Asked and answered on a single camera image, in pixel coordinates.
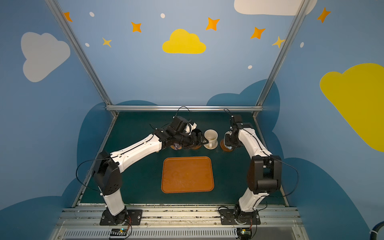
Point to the lavender mug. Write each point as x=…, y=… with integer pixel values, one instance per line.
x=176, y=147

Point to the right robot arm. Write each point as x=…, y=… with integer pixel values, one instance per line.
x=265, y=171

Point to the aluminium frame right post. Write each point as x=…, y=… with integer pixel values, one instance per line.
x=292, y=32

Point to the aluminium frame post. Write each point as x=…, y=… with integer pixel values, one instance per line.
x=292, y=32
x=64, y=24

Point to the aluminium frame back bar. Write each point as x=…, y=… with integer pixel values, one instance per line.
x=142, y=108

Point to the orange serving tray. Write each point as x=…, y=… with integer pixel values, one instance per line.
x=187, y=175

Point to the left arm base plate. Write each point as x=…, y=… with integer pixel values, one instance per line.
x=135, y=216

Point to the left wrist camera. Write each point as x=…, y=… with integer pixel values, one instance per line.
x=190, y=126

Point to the right controller board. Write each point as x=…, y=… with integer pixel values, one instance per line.
x=244, y=234

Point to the aluminium frame left post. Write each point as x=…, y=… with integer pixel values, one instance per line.
x=64, y=24

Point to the controller board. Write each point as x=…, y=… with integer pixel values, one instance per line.
x=244, y=234
x=119, y=234

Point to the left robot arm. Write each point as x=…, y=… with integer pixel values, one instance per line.
x=107, y=172

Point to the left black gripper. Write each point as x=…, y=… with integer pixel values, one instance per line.
x=193, y=139

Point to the light blue mug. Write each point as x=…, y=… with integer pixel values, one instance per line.
x=227, y=138

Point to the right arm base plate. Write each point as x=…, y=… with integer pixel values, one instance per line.
x=228, y=216

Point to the white mug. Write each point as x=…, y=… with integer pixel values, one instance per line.
x=211, y=136

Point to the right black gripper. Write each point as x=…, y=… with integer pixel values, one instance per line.
x=229, y=141

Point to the aluminium front rail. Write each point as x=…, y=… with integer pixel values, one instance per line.
x=179, y=222

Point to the multicolour woven coaster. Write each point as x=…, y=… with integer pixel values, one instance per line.
x=211, y=147

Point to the left controller board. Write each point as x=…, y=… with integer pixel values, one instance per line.
x=119, y=234

